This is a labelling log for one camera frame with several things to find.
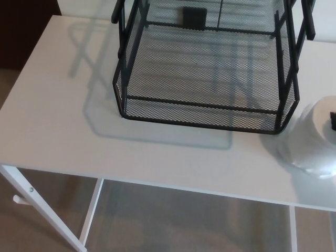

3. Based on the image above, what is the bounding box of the white toilet paper roll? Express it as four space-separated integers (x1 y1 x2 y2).
277 95 336 180

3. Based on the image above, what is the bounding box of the black mesh file tray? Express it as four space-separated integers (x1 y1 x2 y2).
110 0 316 136

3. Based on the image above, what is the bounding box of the dark brown furniture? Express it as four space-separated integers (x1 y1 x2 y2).
0 0 62 70

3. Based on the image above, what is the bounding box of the white metal desk frame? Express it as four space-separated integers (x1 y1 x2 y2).
0 164 336 252

